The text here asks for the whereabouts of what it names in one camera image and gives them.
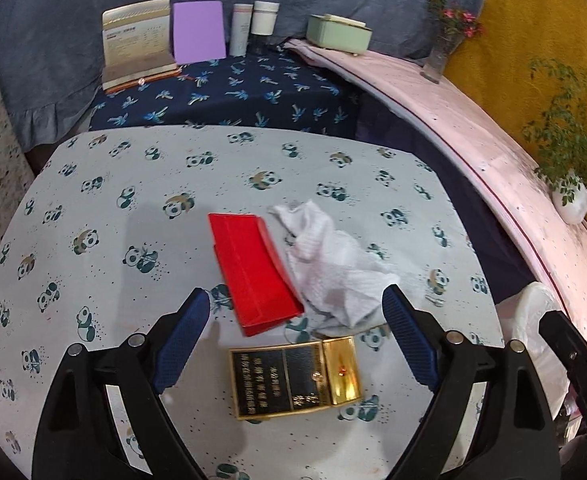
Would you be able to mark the green plant in white pot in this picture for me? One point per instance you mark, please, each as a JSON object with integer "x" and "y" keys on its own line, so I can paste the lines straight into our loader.
{"x": 573, "y": 205}

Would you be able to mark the gold and black box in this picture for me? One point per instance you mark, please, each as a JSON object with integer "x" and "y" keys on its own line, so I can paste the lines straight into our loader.
{"x": 283, "y": 380}

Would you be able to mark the white paper tissue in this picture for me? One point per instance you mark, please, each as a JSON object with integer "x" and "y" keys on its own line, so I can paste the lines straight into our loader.
{"x": 333, "y": 270}

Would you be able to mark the slim white bottle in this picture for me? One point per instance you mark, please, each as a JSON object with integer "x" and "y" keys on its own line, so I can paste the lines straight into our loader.
{"x": 240, "y": 30}

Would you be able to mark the yellow cloth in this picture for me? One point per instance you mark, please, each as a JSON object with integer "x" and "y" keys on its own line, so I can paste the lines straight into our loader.
{"x": 538, "y": 10}

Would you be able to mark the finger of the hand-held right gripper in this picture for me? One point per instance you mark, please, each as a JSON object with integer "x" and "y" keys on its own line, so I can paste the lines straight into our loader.
{"x": 578, "y": 365}

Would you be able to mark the bin with white liner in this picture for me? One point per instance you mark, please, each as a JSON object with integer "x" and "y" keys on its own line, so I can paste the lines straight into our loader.
{"x": 523, "y": 320}

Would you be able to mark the pink cloth covered board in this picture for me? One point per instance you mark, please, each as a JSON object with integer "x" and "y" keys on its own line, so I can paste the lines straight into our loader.
{"x": 473, "y": 110}

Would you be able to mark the glass vase with red flowers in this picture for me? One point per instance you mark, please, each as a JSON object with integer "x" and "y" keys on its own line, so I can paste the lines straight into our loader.
{"x": 438, "y": 60}

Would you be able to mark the navy leaf print cloth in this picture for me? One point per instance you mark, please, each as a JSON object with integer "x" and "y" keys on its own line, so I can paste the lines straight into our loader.
{"x": 223, "y": 95}

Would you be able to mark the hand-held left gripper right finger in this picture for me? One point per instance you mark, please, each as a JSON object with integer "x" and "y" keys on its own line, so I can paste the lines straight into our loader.
{"x": 413, "y": 340}

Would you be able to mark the beige gift box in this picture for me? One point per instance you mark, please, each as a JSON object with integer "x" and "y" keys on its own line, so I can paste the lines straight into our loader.
{"x": 136, "y": 40}

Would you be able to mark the pale green box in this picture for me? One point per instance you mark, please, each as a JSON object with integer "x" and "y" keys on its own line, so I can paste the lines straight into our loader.
{"x": 338, "y": 35}

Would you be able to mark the panda print tablecloth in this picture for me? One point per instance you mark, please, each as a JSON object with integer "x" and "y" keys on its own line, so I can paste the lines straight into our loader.
{"x": 123, "y": 260}

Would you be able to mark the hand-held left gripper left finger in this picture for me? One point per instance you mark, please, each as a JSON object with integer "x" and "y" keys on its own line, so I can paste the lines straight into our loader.
{"x": 181, "y": 345}

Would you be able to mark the wide white bottle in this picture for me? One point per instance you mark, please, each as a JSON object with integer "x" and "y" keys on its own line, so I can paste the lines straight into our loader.
{"x": 264, "y": 22}

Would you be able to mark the red cardboard box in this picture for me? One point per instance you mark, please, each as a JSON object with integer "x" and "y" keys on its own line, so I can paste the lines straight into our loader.
{"x": 253, "y": 270}

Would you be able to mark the dark purple cloth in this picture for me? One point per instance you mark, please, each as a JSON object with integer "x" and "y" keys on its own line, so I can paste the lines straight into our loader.
{"x": 448, "y": 200}

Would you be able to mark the purple card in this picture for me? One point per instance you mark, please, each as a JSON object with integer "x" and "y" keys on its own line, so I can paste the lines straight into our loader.
{"x": 198, "y": 32}

